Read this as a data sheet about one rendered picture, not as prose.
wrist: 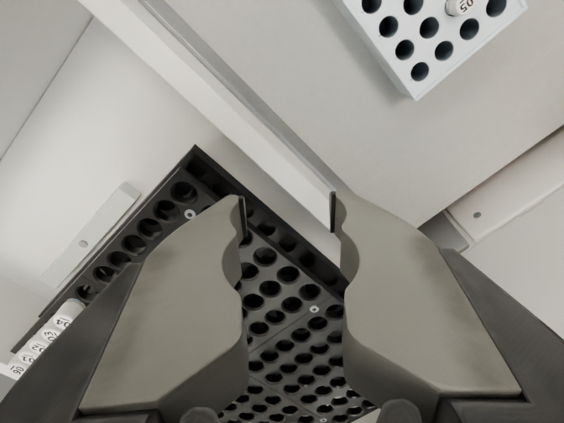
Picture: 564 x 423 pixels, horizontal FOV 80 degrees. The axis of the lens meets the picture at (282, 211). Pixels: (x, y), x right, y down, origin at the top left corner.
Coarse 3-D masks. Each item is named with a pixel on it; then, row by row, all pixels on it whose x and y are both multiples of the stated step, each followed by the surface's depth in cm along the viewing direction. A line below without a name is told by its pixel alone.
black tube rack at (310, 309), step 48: (192, 192) 18; (240, 192) 20; (288, 240) 22; (240, 288) 19; (288, 288) 19; (336, 288) 23; (288, 336) 21; (336, 336) 26; (288, 384) 29; (336, 384) 24
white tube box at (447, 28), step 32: (352, 0) 21; (384, 0) 21; (416, 0) 23; (480, 0) 22; (512, 0) 22; (384, 32) 25; (416, 32) 22; (448, 32) 22; (480, 32) 22; (384, 64) 24; (416, 64) 26; (448, 64) 23; (416, 96) 24
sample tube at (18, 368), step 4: (16, 356) 21; (12, 360) 21; (16, 360) 21; (20, 360) 21; (8, 364) 21; (12, 364) 20; (16, 364) 20; (20, 364) 20; (24, 364) 21; (28, 364) 21; (8, 368) 21; (12, 368) 21; (16, 368) 21; (20, 368) 21; (24, 368) 21; (12, 372) 21; (16, 372) 21; (20, 372) 21
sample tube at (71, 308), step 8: (104, 272) 22; (88, 288) 21; (64, 304) 19; (72, 304) 19; (80, 304) 20; (56, 312) 19; (64, 312) 19; (72, 312) 19; (80, 312) 19; (56, 320) 19; (64, 320) 19; (72, 320) 19; (64, 328) 19
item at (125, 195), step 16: (128, 192) 22; (112, 208) 23; (128, 208) 23; (96, 224) 23; (112, 224) 23; (80, 240) 24; (96, 240) 24; (64, 256) 24; (80, 256) 24; (48, 272) 25; (64, 272) 25
